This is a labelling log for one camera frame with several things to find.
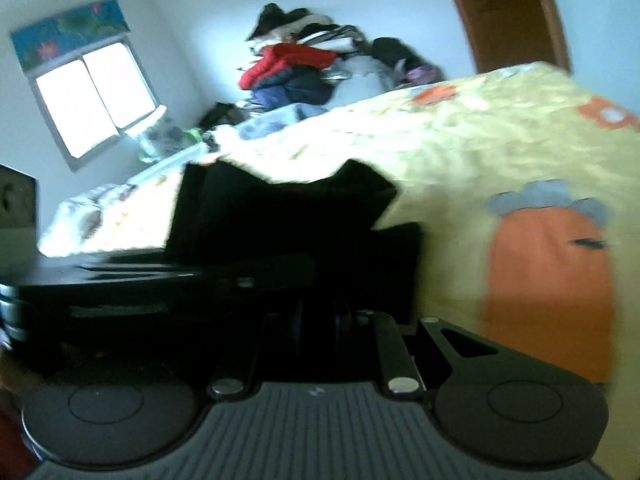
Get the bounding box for light blue striped cloth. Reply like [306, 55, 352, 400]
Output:
[131, 141, 213, 185]

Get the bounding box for yellow printed bedsheet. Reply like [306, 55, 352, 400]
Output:
[39, 60, 640, 480]

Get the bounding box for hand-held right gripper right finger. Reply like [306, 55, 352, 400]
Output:
[330, 301, 506, 402]

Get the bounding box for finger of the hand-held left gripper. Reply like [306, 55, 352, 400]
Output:
[75, 249, 257, 288]

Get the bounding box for dark board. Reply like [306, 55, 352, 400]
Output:
[0, 164, 39, 232]

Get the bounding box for black pants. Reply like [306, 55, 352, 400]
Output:
[165, 159, 424, 328]

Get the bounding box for window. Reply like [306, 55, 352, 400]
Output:
[27, 40, 167, 174]

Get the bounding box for white patterned quilt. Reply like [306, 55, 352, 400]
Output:
[39, 184, 132, 257]

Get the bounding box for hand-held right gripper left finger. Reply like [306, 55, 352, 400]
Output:
[206, 299, 312, 402]

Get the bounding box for pile of clothes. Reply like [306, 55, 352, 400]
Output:
[236, 2, 447, 113]

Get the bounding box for brown wooden door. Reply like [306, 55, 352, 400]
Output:
[436, 0, 574, 76]

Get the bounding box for blue floral window valance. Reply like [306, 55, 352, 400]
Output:
[10, 0, 132, 69]

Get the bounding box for grey flower printed pillow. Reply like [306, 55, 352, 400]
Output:
[136, 114, 195, 162]

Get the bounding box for black bag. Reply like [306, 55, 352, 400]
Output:
[198, 102, 247, 130]

